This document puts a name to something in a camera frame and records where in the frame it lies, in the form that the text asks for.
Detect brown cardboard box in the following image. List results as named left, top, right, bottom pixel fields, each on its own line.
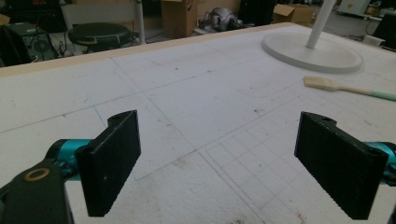
left=160, top=0, right=199, bottom=39

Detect white metal chair frame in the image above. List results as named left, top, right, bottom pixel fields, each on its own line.
left=60, top=0, right=147, bottom=46

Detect open cardboard box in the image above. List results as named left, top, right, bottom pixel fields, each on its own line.
left=273, top=3, right=316, bottom=27

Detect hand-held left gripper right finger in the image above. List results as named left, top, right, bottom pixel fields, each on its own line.
left=293, top=111, right=396, bottom=220

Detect wooden spatula with green handle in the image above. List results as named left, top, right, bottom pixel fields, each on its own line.
left=303, top=75, right=396, bottom=103

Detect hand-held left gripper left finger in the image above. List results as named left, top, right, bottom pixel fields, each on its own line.
left=46, top=109, right=142, bottom=217

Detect black round stool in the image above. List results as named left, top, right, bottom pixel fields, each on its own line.
left=67, top=21, right=133, bottom=52

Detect white lamp stand with round base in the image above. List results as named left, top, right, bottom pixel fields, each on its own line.
left=261, top=0, right=364, bottom=75

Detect grey backpack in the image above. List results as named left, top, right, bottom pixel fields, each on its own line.
left=199, top=7, right=246, bottom=34

